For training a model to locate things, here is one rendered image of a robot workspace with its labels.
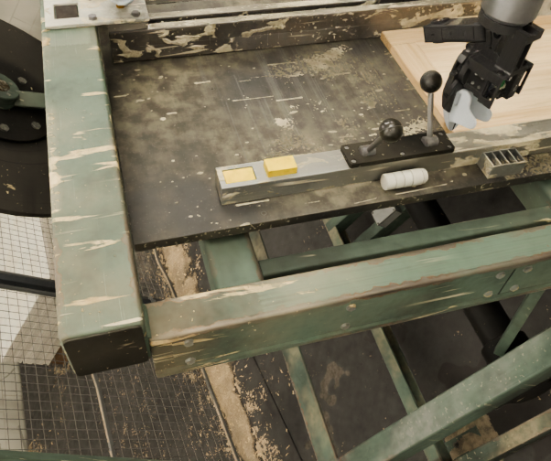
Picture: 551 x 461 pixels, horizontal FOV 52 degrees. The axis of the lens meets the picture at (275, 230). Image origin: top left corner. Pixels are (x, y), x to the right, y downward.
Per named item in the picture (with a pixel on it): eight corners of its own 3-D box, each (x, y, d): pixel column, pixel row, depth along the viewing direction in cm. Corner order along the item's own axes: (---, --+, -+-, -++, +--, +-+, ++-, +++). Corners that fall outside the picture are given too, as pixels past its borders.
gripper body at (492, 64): (485, 113, 82) (519, 38, 73) (442, 82, 86) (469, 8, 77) (519, 97, 85) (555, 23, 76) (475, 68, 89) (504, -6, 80)
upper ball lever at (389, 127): (377, 162, 99) (410, 136, 86) (357, 165, 98) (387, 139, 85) (372, 141, 99) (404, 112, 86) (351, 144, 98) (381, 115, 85)
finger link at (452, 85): (442, 115, 88) (460, 67, 81) (435, 111, 89) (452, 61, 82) (462, 106, 90) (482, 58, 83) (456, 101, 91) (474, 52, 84)
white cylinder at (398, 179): (384, 194, 98) (426, 187, 100) (388, 182, 96) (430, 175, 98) (378, 182, 100) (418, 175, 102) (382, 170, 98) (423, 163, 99)
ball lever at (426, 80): (445, 148, 99) (448, 69, 94) (425, 152, 98) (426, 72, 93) (433, 144, 103) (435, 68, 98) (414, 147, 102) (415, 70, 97)
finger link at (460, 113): (459, 152, 90) (480, 105, 83) (433, 131, 93) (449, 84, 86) (472, 145, 91) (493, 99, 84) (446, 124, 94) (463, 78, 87)
